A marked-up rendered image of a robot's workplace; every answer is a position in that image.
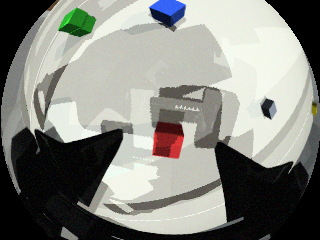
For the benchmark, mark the green block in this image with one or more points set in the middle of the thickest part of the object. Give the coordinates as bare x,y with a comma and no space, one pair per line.
85,28
73,20

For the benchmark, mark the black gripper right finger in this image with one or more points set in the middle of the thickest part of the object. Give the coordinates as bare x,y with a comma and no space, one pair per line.
244,181

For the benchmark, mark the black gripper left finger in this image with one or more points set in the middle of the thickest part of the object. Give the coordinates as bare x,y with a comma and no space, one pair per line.
82,163

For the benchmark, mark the blue block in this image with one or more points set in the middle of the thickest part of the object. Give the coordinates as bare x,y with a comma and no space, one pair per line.
167,11

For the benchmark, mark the small yellow block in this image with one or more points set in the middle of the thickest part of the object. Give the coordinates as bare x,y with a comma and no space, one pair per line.
314,106

